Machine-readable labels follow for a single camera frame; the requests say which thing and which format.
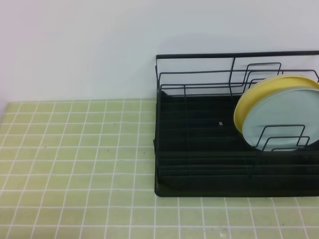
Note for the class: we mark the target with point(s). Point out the black wire dish rack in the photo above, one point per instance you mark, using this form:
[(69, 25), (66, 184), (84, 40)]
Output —
[(228, 73)]

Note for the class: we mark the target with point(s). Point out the yellow plate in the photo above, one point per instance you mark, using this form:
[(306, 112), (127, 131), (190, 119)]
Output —
[(264, 88)]

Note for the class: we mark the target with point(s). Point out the black drip tray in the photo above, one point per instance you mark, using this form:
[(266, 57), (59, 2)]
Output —
[(200, 153)]

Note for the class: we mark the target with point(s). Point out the light blue plate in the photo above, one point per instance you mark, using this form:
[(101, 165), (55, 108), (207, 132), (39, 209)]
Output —
[(284, 120)]

